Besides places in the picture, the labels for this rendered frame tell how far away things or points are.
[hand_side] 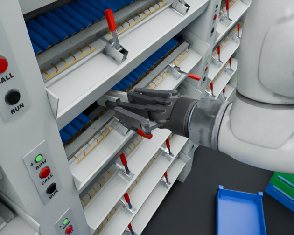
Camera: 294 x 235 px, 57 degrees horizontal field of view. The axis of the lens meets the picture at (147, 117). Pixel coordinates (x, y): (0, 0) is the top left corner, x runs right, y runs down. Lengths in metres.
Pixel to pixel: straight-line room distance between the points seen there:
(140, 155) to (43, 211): 0.40
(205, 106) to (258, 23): 0.17
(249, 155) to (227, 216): 0.95
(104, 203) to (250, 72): 0.50
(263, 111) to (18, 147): 0.34
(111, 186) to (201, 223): 0.68
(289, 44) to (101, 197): 0.57
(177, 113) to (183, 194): 0.95
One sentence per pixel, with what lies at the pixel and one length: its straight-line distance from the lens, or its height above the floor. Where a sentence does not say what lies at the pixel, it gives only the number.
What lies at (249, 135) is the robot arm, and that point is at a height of 0.89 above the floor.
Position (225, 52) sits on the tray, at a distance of 1.37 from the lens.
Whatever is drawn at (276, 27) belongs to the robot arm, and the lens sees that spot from 0.38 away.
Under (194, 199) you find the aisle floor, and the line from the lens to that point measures 1.40.
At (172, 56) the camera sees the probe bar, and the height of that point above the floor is 0.78.
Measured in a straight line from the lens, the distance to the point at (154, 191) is 1.20.
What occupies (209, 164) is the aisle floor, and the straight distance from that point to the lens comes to 1.55.
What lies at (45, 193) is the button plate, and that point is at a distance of 0.48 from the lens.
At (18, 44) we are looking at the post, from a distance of 0.34.
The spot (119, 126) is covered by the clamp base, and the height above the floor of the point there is 0.75.
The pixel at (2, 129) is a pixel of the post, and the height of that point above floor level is 0.96.
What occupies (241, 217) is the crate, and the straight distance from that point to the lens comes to 1.41.
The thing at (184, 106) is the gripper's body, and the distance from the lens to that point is 0.50.
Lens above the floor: 1.19
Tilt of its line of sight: 42 degrees down
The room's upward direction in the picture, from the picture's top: straight up
